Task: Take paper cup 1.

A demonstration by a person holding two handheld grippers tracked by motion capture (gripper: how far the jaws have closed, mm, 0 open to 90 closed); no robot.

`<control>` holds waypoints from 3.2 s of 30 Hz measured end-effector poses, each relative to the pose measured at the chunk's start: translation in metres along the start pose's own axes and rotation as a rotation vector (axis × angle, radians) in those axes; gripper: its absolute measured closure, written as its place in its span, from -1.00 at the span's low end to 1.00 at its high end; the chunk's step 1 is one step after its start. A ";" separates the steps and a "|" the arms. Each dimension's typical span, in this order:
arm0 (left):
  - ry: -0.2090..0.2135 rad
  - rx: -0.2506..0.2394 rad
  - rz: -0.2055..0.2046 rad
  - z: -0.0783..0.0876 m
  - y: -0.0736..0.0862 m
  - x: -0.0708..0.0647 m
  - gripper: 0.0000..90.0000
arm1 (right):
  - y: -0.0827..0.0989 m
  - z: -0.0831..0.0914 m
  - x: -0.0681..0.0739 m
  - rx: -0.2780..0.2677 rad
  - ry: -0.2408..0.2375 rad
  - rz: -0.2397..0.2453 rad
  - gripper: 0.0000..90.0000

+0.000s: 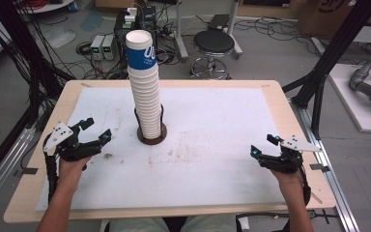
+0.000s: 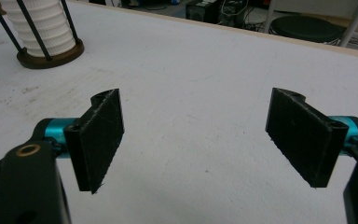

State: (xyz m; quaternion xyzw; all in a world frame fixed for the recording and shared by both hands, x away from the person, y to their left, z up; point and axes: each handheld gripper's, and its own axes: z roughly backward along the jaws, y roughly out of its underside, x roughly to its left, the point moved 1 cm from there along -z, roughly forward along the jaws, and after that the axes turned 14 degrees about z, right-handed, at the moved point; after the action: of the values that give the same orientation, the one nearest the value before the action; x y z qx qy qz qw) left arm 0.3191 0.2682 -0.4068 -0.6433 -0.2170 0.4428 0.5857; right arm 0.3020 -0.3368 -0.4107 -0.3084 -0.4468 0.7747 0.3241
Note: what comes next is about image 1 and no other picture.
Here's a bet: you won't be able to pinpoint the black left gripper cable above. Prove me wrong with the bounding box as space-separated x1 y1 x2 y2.
43 133 60 205

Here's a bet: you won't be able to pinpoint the white board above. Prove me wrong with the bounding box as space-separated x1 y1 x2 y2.
328 62 371 133

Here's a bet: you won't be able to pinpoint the white foam mat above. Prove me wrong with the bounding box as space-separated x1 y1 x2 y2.
35 86 303 213

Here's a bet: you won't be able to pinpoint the black frame post with cables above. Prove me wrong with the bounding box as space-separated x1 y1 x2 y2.
0 0 76 130

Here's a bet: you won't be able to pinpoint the clear plastic bag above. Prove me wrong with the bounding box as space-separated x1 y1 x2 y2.
43 26 77 50

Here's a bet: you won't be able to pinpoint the cardboard box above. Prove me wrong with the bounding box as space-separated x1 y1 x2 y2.
298 0 357 41

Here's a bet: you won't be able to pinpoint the black tape piece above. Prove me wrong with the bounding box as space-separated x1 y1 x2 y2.
309 162 331 173
13 167 39 178

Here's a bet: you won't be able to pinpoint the stack of white paper cups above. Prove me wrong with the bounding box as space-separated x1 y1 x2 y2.
128 64 164 140

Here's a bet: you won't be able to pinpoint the brown round cup holder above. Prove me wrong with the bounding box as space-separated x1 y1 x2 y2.
133 103 168 146

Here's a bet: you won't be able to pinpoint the person's right hand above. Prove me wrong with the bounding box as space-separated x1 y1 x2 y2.
270 169 303 191

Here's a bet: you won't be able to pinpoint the black round stool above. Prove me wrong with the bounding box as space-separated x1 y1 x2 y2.
189 29 236 80

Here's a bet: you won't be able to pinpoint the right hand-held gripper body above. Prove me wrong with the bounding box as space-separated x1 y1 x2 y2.
260 134 323 174

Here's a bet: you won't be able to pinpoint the aluminium rail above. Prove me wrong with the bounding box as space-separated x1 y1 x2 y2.
289 99 361 232
0 127 37 216

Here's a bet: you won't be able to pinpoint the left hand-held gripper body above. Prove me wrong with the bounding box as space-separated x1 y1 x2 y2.
43 121 103 162

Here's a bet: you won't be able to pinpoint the black cable under table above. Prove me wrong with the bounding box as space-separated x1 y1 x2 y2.
236 209 339 225

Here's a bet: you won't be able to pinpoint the round white table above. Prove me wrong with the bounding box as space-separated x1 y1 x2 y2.
22 0 75 15

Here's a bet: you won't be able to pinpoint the black floor cables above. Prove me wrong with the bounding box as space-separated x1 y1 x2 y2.
234 15 315 43

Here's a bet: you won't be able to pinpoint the grey power supply box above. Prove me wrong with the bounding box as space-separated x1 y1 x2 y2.
90 34 106 61
101 34 118 61

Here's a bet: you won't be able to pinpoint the person's left hand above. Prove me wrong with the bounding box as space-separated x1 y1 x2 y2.
57 157 93 185

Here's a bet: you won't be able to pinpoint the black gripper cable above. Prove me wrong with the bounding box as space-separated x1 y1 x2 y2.
298 167 312 207
43 133 60 205

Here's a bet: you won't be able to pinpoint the person's light trousers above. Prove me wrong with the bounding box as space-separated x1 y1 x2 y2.
100 214 250 232

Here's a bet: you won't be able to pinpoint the black flat device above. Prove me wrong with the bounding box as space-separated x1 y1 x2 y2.
207 14 232 31

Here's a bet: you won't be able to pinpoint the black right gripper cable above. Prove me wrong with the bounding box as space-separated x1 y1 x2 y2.
298 167 312 207

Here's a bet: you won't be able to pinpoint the white power adapter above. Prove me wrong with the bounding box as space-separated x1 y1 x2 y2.
124 7 138 23

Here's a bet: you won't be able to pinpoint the black equipment rack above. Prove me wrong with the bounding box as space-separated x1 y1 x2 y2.
113 4 158 44

